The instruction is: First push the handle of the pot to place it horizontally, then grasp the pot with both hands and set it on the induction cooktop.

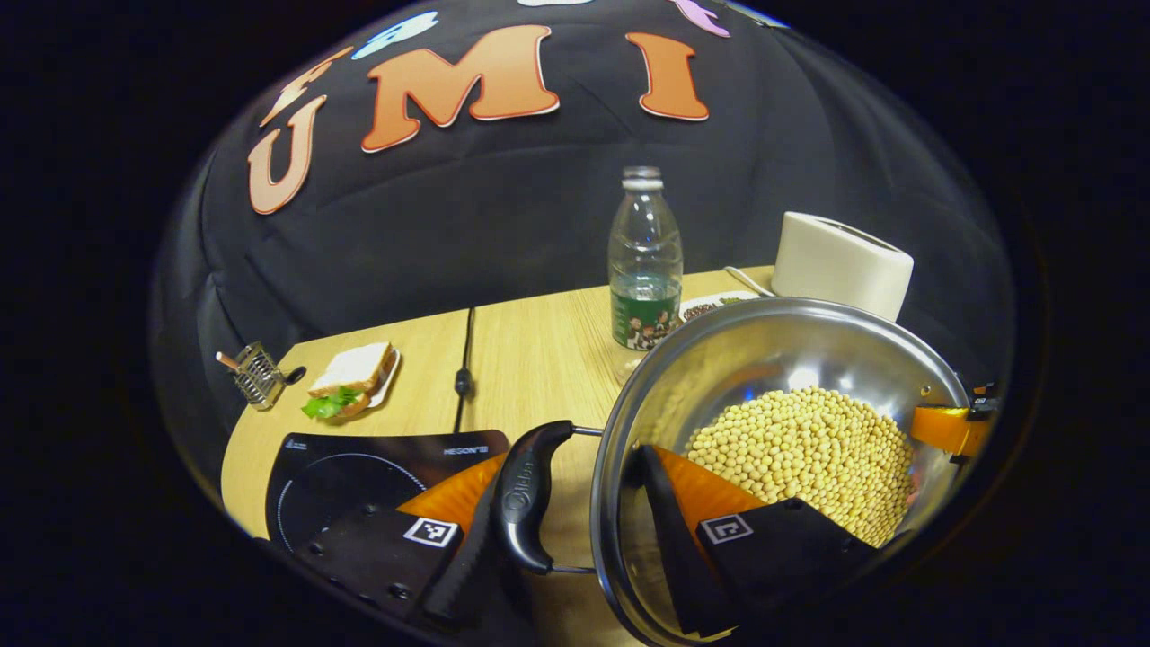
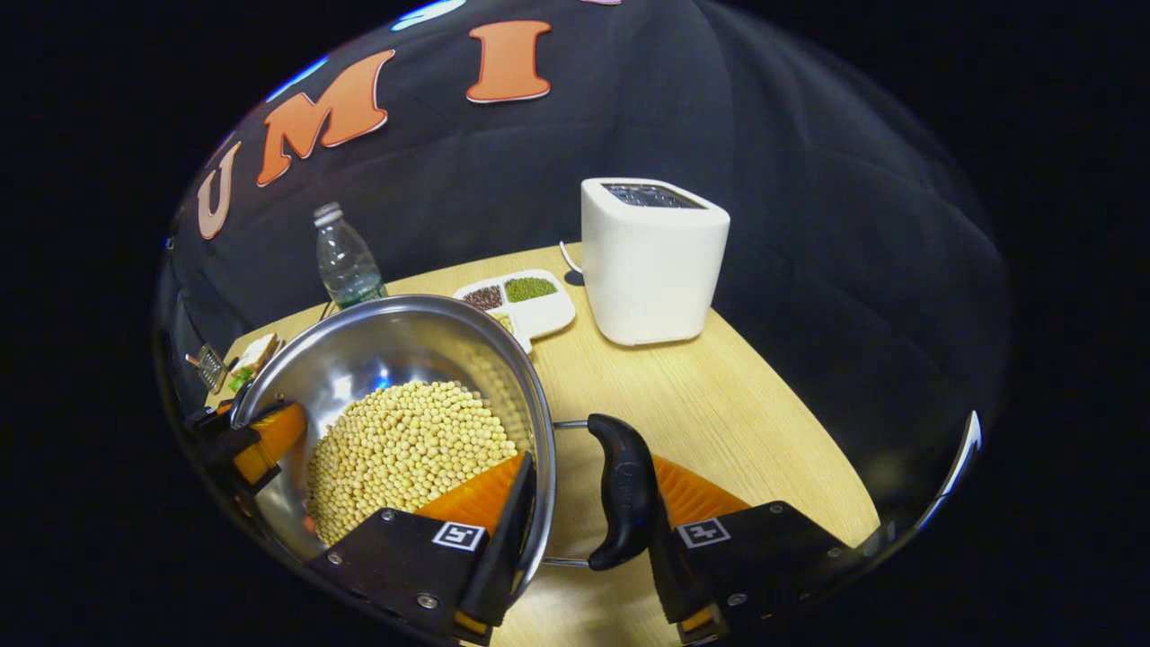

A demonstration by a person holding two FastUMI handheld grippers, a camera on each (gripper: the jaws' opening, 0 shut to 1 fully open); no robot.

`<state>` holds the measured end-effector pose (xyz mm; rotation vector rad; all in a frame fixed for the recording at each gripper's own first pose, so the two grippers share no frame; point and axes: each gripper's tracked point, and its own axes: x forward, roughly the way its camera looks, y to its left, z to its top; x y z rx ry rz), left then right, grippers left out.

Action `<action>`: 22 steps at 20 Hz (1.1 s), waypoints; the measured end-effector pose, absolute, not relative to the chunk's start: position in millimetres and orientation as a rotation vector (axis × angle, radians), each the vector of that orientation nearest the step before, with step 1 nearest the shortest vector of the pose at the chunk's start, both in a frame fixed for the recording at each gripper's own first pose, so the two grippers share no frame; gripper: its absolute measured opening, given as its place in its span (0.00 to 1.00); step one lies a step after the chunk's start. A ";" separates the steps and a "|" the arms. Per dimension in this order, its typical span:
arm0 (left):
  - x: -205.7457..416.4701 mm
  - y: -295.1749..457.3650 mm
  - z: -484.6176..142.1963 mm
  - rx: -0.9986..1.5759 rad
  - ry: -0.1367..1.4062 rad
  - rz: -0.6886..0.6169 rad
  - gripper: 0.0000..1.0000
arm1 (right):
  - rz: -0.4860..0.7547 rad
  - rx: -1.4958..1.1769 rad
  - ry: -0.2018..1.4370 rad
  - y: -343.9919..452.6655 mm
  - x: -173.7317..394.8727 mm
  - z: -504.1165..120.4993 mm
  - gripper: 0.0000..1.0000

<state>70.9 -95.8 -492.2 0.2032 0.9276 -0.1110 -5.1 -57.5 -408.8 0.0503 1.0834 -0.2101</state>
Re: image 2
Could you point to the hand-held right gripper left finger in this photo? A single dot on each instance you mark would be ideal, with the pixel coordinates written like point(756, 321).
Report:
point(512, 539)

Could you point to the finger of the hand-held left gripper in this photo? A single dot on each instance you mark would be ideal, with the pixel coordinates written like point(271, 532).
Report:
point(269, 440)

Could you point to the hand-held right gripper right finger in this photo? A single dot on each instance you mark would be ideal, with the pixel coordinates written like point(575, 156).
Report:
point(669, 584)

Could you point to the stainless steel pot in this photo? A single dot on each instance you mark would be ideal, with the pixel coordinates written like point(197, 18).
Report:
point(386, 350)

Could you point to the sandwich with lettuce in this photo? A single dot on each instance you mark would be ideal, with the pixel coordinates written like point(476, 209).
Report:
point(256, 353)

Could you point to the pile of soybeans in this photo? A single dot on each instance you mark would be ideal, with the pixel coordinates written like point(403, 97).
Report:
point(395, 458)

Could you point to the clear plastic water bottle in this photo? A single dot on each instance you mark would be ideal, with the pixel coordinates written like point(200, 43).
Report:
point(346, 265)

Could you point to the white divided bean plate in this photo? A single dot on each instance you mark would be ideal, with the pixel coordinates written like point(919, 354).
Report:
point(544, 312)

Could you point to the white toaster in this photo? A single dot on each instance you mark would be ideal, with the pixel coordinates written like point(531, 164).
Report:
point(651, 270)

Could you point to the black backdrop cloth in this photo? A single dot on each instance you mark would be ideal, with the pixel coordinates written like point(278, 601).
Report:
point(809, 180)

